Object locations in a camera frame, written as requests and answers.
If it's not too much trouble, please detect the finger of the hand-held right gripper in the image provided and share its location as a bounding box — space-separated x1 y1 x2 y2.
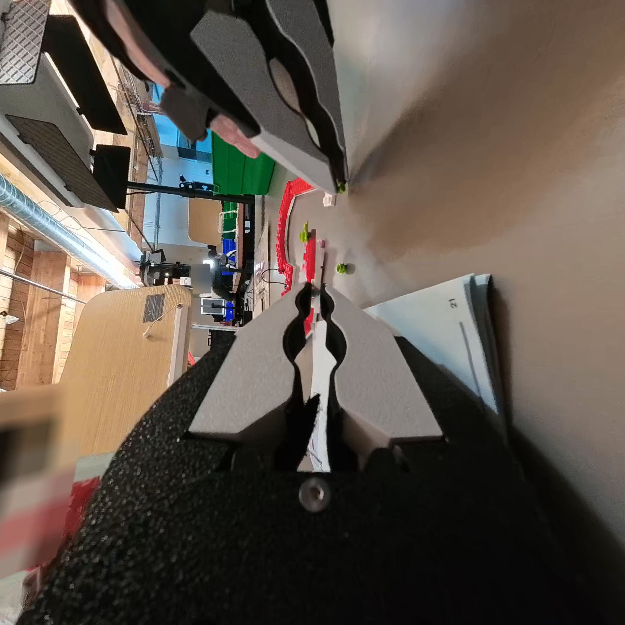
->
189 10 348 193
266 0 348 181

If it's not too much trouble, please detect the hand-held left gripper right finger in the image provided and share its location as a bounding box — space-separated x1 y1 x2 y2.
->
320 285 446 451

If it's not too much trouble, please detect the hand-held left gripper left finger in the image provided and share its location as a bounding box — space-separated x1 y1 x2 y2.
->
188 281 314 442

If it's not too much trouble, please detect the white lego plate assembly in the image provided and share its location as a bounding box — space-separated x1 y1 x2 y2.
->
295 237 339 473

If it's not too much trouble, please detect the lego instruction booklet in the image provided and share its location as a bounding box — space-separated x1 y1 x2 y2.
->
364 273 507 416

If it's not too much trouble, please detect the person's right hand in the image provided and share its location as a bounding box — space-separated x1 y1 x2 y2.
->
93 0 262 158

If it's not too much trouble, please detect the black hanging panel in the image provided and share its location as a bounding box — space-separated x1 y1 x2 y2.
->
43 15 129 135

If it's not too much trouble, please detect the wooden desk panel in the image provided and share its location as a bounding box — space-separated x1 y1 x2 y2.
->
188 199 223 245
59 285 192 457

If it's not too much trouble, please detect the grey diamond-pattern panel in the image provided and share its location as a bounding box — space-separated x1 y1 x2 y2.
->
0 0 52 88

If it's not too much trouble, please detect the black monitor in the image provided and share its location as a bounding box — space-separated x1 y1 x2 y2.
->
92 144 132 210

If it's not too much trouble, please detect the dark patterned hanging panel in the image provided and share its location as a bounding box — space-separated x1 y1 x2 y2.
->
5 115 120 213

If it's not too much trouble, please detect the red lego wall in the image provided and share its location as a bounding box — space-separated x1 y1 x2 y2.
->
276 178 318 299

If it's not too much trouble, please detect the silver ventilation duct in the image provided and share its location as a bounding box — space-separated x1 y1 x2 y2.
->
0 173 140 286

